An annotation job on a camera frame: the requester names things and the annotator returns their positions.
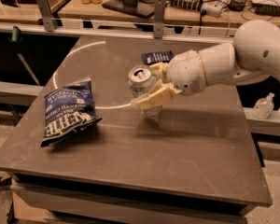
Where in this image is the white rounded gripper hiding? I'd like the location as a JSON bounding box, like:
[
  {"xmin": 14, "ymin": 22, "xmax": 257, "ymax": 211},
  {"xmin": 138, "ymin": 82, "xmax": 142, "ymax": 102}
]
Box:
[{"xmin": 131, "ymin": 50, "xmax": 206, "ymax": 110}]

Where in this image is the silver 7up soda can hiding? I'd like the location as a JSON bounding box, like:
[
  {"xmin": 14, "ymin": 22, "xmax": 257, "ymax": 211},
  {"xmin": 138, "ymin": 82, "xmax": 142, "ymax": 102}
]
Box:
[{"xmin": 128, "ymin": 64, "xmax": 157, "ymax": 107}]

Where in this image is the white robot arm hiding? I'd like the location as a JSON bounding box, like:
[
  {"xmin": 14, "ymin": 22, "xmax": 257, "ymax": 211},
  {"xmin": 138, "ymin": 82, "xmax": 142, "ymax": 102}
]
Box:
[{"xmin": 131, "ymin": 21, "xmax": 280, "ymax": 110}]

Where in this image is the small blue snack packet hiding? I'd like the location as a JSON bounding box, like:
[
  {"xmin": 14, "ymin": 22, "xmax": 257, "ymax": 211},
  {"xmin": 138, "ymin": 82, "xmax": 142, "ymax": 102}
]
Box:
[{"xmin": 141, "ymin": 50, "xmax": 174, "ymax": 65}]

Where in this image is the black power strip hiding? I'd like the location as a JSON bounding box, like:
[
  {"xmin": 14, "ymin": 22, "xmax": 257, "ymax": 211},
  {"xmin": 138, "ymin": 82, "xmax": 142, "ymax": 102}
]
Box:
[{"xmin": 170, "ymin": 0, "xmax": 202, "ymax": 12}]

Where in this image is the black monitor stand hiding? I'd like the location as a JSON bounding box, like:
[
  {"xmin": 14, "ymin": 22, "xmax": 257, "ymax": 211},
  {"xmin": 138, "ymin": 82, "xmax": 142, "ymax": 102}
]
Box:
[{"xmin": 103, "ymin": 0, "xmax": 154, "ymax": 19}]

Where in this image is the white power adapter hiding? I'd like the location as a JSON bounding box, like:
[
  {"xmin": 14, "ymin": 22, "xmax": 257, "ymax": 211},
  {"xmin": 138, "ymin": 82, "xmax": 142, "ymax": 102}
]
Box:
[{"xmin": 202, "ymin": 3, "xmax": 223, "ymax": 18}]

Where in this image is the blue kettle chips bag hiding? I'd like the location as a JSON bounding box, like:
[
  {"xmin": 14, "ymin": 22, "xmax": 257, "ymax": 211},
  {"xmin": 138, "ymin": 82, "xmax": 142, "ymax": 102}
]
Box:
[{"xmin": 40, "ymin": 77, "xmax": 102, "ymax": 147}]

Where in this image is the clear sanitizer bottle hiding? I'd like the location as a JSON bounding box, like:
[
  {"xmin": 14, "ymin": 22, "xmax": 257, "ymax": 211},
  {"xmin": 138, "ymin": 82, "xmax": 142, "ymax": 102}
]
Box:
[{"xmin": 252, "ymin": 92, "xmax": 274, "ymax": 119}]

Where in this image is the black keyboard device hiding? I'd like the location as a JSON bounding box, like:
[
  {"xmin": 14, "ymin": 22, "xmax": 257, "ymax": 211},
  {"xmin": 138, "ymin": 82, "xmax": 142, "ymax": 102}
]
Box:
[{"xmin": 253, "ymin": 4, "xmax": 280, "ymax": 17}]

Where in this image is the right metal bracket post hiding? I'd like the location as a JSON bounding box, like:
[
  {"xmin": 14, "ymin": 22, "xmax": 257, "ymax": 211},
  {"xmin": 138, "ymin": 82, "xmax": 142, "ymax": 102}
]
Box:
[{"xmin": 153, "ymin": 0, "xmax": 166, "ymax": 39}]

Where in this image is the metal bracket post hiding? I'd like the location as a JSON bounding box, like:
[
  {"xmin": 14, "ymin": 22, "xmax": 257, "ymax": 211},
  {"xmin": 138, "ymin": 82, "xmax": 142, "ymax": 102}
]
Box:
[
  {"xmin": 153, "ymin": 0, "xmax": 166, "ymax": 39},
  {"xmin": 36, "ymin": 0, "xmax": 57, "ymax": 32}
]

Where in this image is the left metal bracket post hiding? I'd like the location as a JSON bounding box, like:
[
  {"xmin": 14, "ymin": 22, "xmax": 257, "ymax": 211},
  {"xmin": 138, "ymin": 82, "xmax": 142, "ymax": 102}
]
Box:
[{"xmin": 36, "ymin": 0, "xmax": 57, "ymax": 32}]

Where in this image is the green handled tool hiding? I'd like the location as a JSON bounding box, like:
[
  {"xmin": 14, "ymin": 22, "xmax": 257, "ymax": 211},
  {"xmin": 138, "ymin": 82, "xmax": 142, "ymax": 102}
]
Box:
[{"xmin": 8, "ymin": 26, "xmax": 40, "ymax": 85}]

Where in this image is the metal guard rail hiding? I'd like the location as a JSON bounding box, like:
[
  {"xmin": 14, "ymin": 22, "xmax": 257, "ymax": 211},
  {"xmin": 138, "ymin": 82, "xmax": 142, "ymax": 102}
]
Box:
[{"xmin": 0, "ymin": 21, "xmax": 241, "ymax": 45}]

